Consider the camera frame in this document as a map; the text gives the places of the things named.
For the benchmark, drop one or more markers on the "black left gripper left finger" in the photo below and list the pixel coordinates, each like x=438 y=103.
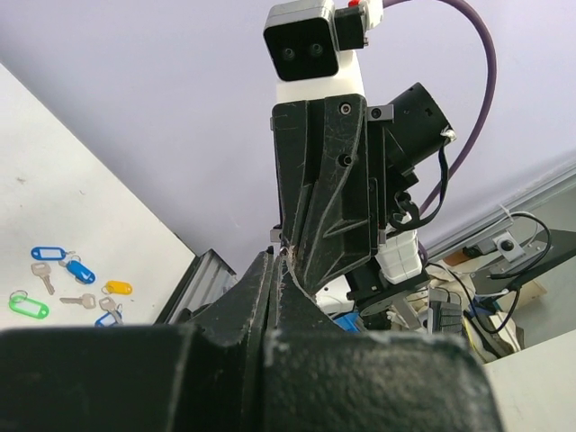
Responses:
x=203 y=375

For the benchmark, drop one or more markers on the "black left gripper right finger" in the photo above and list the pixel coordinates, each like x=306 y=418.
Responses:
x=318 y=377

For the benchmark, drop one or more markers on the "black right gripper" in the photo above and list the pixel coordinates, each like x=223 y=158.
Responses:
x=323 y=182

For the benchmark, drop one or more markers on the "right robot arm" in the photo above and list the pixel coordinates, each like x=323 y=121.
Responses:
x=394 y=265

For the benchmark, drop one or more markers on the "blue key tag near front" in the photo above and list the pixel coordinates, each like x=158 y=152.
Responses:
x=105 y=321

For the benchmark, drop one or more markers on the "blue key tag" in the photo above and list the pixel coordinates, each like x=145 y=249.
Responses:
x=105 y=321
x=45 y=253
x=82 y=273

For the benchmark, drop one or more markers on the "silver key by blue tag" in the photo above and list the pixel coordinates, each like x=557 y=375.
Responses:
x=109 y=305

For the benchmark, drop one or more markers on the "yellow key tag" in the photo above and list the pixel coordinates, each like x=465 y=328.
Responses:
x=117 y=287

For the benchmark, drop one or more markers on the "dark loose key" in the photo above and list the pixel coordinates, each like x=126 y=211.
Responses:
x=86 y=300

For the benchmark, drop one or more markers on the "black pedal device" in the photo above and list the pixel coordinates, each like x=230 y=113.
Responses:
x=444 y=312

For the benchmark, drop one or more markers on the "blue key tag middle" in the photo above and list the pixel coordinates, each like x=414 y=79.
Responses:
x=82 y=273

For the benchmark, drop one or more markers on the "loose silver key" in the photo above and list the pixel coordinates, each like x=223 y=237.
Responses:
x=43 y=270

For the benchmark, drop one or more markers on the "green key tag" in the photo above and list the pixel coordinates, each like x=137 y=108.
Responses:
x=20 y=302

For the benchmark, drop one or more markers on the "blue key tag upper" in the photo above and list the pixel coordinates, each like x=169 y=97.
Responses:
x=45 y=253

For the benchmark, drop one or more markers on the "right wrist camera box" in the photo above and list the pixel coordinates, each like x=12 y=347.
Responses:
x=313 y=46

